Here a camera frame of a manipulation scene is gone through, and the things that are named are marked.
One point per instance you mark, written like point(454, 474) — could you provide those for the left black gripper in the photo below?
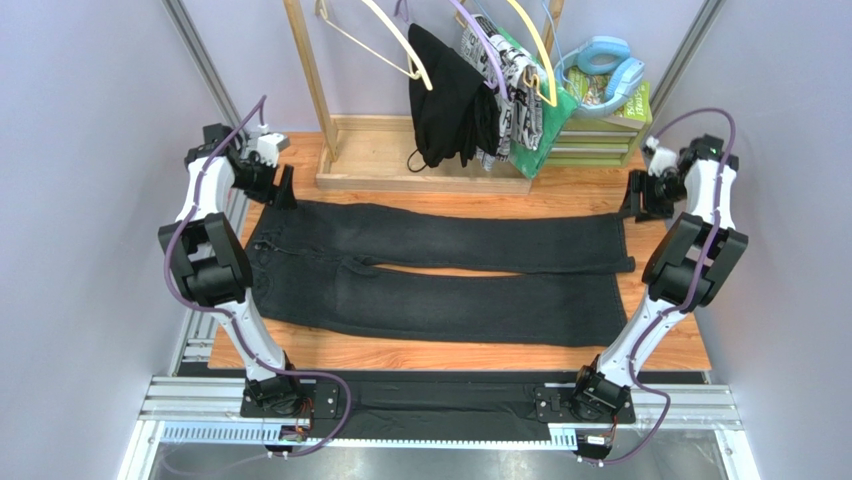
point(283, 196)

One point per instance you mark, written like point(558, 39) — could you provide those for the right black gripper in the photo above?
point(648, 195)

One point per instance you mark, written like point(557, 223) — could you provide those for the black denim trousers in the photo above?
point(376, 271)

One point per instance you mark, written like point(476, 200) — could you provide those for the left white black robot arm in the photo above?
point(208, 269)

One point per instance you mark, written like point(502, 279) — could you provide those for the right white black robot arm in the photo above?
point(692, 188)

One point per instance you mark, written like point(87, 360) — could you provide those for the cream plastic hanger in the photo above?
point(367, 25)

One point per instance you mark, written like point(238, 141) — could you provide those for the green wooden drawer box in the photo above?
point(605, 143)

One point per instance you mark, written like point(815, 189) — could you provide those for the wooden clothes rack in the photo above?
point(367, 152)

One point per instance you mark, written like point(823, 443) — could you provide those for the green book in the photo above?
point(635, 111)

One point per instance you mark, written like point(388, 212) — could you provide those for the green tote bag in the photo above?
point(552, 126)

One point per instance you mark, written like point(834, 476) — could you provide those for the black white patterned garment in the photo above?
point(477, 49)

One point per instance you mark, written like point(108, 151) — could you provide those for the light blue headphones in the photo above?
point(603, 56)

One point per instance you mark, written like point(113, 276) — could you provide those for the black hanging garment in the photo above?
point(457, 117)

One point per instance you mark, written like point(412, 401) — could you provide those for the black cloth strip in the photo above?
point(440, 405)

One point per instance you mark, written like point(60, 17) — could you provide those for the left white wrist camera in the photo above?
point(265, 146)

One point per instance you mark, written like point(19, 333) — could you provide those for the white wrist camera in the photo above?
point(661, 159)
point(265, 146)

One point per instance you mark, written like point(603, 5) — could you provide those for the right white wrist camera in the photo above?
point(661, 159)

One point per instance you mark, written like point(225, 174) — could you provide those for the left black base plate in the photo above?
point(289, 398)

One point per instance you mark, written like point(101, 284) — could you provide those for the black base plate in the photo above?
point(599, 405)
point(289, 398)

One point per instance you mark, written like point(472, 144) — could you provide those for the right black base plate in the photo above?
point(599, 405)

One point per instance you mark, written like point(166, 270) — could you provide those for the aluminium frame rail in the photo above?
point(197, 399)

